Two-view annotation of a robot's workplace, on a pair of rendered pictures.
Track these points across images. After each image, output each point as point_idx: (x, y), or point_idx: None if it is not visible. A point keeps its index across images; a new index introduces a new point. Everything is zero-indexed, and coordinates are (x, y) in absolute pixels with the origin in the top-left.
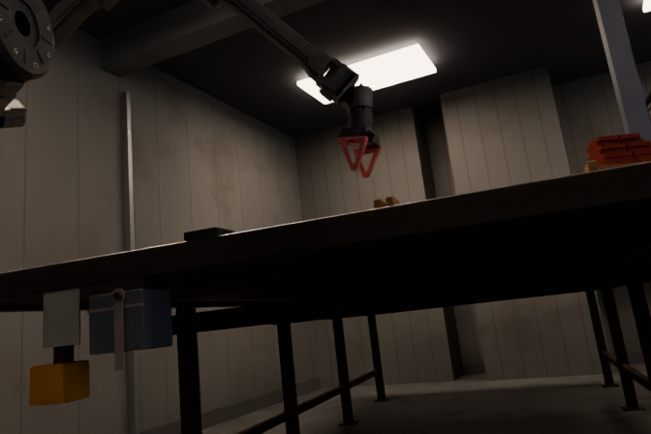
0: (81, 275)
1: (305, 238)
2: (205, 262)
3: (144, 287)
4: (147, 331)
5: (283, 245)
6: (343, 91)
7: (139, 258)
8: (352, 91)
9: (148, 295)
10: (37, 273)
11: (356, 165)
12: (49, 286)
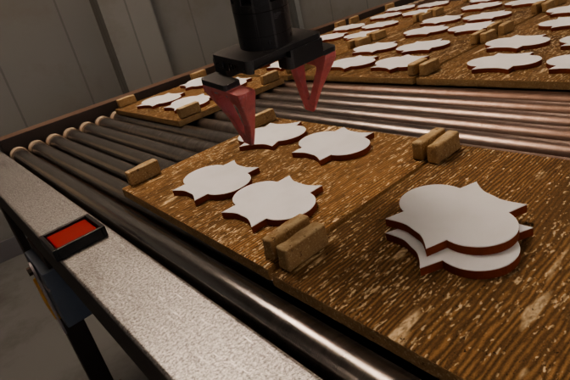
0: (17, 222)
1: (120, 339)
2: (66, 282)
3: (49, 266)
4: (69, 310)
5: (106, 326)
6: None
7: (32, 236)
8: None
9: (56, 276)
10: (0, 199)
11: (248, 137)
12: (10, 216)
